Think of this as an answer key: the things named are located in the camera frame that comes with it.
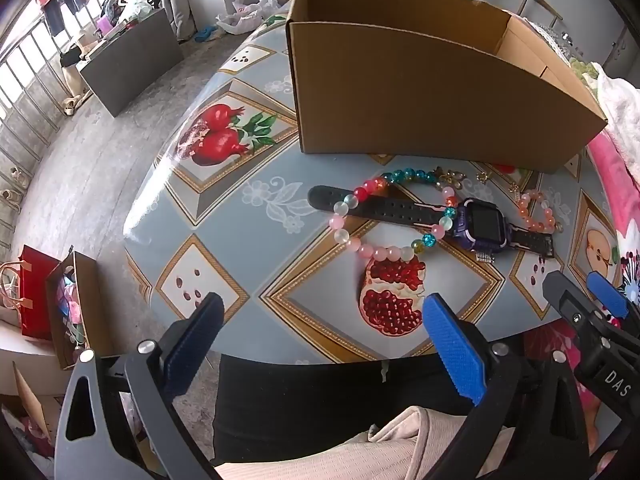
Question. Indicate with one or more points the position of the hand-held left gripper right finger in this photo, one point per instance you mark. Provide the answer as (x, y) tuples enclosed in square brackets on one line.
[(452, 345)]

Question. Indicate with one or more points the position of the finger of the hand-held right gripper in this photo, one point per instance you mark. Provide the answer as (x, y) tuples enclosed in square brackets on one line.
[(607, 292), (570, 305)]

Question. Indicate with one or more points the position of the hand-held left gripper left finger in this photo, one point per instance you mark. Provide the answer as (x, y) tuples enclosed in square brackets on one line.
[(195, 345)]

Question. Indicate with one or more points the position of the purple smart watch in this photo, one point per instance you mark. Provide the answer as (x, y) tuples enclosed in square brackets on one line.
[(482, 222)]

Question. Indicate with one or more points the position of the gold flower earring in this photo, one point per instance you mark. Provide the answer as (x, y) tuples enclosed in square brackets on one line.
[(450, 177)]

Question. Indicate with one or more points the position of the large cardboard box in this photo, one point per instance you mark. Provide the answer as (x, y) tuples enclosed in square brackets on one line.
[(425, 95)]

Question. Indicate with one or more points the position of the small open cardboard box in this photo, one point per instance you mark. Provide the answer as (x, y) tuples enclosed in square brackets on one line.
[(95, 310)]

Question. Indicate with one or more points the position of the printed fruit tablecloth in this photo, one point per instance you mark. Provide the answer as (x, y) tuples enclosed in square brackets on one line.
[(280, 270)]

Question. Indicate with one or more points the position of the pink floral blanket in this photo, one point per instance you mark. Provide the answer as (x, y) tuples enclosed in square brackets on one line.
[(612, 175)]

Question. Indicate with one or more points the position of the person's beige sweater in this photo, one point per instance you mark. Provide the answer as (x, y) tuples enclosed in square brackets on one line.
[(360, 455)]

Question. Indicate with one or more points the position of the red gift bag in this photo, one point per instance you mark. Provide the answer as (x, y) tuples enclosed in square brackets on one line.
[(40, 290)]

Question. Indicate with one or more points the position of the white fluffy blanket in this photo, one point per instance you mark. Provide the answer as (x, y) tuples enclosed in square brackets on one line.
[(620, 105)]

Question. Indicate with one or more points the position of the grey lace cloth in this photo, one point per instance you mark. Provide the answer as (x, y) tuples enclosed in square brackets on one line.
[(570, 45)]

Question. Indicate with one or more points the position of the grey cabinet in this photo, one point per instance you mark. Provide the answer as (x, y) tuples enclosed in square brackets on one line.
[(130, 65)]

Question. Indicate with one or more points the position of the metal window railing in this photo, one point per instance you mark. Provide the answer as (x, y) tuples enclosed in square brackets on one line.
[(30, 105)]

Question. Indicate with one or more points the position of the wooden chair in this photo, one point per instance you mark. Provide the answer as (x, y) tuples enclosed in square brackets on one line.
[(540, 7)]

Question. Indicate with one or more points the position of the blue cloth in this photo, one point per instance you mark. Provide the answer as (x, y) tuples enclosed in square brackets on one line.
[(206, 35)]

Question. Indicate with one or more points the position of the white plastic bag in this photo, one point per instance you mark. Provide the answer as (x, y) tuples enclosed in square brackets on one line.
[(245, 17)]

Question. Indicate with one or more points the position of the white shopping bag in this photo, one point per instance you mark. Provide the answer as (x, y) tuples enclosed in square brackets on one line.
[(134, 7)]

